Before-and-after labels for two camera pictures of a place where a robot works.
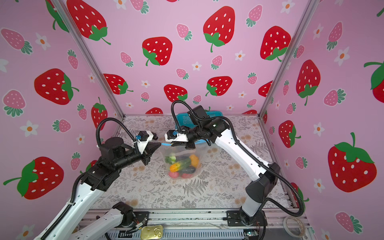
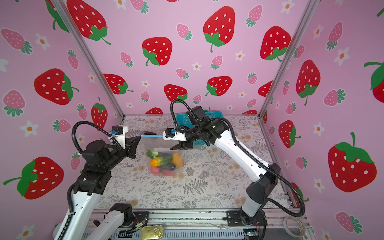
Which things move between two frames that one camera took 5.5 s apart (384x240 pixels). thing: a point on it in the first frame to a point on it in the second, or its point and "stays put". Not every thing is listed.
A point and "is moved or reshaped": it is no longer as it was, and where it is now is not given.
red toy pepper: [186, 175] to [168, 173]
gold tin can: [151, 232] stays put
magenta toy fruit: [174, 175] to [155, 170]
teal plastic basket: [183, 119] stays put
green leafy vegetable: [170, 159] is moved or reshaped
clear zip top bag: [182, 163] is moved or reshaped
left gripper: [155, 144] to [131, 142]
